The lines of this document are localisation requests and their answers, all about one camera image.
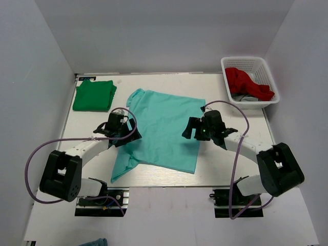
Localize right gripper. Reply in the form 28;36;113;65
182;117;215;141

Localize teal t-shirt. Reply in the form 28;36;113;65
111;89;206;183

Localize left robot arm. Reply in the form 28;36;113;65
39;108;141;204

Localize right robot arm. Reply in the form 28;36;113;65
182;110;305;204

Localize grey garment in basket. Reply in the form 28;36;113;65
231;93;260;102

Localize folded green t-shirt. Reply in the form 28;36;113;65
72;79;117;112

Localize red t-shirt in basket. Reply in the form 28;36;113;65
225;68;275;101

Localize blue label sticker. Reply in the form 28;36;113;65
78;76;96;81

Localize white plastic basket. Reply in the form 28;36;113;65
221;56;280;110

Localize dark teal cloth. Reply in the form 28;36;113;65
80;238;108;246

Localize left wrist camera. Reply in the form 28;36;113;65
111;108;129;124

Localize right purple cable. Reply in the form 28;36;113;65
199;99;276;220

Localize purple cable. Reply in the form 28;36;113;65
199;99;276;220
27;109;138;216

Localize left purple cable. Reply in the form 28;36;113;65
27;109;138;216

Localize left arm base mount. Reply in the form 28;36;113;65
75;187;129;218

